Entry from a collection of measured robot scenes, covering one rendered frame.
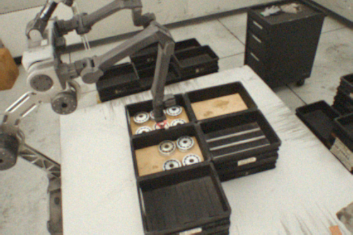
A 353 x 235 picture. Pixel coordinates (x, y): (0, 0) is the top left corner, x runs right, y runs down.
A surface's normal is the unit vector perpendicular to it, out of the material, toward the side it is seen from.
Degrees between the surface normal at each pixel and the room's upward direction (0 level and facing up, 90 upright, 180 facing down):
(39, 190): 0
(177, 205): 0
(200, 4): 90
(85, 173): 0
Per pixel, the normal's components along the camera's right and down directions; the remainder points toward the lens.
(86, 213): -0.08, -0.76
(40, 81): 0.31, 0.60
